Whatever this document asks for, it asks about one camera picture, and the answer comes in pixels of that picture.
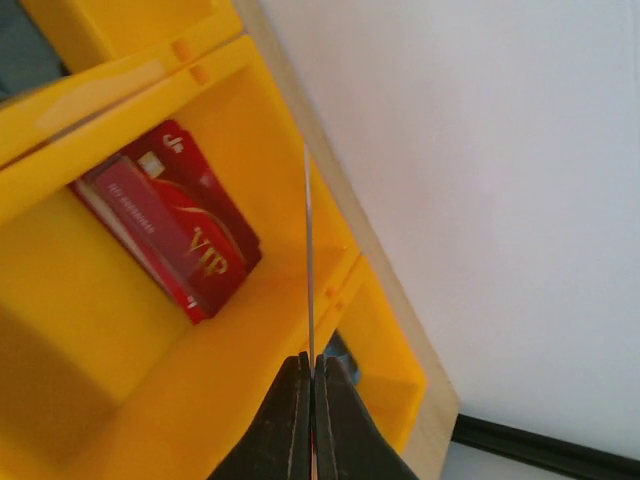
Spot yellow bin with black cards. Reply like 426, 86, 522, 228
1, 1, 242, 164

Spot yellow bin with blue cards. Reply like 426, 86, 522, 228
115, 259, 426, 479

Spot red credit card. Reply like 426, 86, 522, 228
302, 142, 318, 376

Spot blue card stack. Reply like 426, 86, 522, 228
324, 330, 361, 385

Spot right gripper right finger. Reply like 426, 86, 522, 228
313, 355, 416, 480

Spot red card stack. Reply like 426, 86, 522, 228
71, 119, 262, 324

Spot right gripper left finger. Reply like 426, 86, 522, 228
209, 352, 312, 480

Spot black card stack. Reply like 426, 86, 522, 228
1, 0, 63, 101

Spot yellow bin with red cards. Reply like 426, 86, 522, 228
1, 35, 361, 479

